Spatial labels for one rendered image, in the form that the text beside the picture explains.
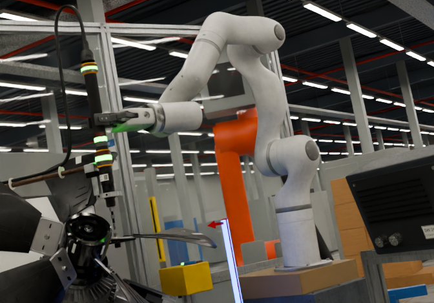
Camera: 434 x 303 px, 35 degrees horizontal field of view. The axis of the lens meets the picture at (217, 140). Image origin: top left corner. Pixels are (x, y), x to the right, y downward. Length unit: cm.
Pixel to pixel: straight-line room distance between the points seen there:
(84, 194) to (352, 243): 811
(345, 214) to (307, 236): 766
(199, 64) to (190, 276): 66
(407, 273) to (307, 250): 749
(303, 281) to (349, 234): 775
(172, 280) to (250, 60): 76
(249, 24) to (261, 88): 21
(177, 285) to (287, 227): 39
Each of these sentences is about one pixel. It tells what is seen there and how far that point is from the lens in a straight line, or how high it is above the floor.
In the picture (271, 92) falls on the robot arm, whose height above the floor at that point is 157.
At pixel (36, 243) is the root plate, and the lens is 179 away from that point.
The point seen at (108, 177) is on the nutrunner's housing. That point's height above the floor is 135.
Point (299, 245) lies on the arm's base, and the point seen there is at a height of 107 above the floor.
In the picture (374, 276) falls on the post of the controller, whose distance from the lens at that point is 159.
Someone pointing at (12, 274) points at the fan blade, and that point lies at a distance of 162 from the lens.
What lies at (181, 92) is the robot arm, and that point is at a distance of 206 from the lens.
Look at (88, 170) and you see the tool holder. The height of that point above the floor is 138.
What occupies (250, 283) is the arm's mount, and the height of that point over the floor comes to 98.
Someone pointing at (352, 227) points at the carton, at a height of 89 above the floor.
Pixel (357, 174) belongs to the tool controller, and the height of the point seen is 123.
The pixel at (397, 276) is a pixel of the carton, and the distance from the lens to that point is 970.
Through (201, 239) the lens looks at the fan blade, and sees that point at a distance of 187.
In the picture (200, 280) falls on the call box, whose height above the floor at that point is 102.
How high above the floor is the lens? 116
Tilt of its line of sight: 8 degrees up
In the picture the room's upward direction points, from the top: 10 degrees counter-clockwise
